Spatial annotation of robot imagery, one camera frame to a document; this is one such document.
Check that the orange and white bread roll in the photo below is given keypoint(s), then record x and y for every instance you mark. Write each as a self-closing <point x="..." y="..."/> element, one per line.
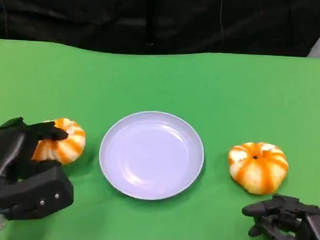
<point x="68" y="145"/>
<point x="256" y="169"/>

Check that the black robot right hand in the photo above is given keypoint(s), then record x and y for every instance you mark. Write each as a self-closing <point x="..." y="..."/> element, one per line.
<point x="306" y="230"/>

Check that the green table cloth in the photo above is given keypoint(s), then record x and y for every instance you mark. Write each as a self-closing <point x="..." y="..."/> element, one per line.
<point x="161" y="83"/>

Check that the lilac plate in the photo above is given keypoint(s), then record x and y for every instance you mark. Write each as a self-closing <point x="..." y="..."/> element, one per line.
<point x="150" y="154"/>

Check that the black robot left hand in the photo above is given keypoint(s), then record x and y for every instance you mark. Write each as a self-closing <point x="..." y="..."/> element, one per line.
<point x="10" y="150"/>

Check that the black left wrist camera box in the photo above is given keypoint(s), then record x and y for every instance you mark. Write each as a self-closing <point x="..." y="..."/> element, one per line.
<point x="45" y="189"/>

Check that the black backdrop cloth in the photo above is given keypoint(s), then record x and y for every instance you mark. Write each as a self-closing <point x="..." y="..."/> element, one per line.
<point x="74" y="15"/>

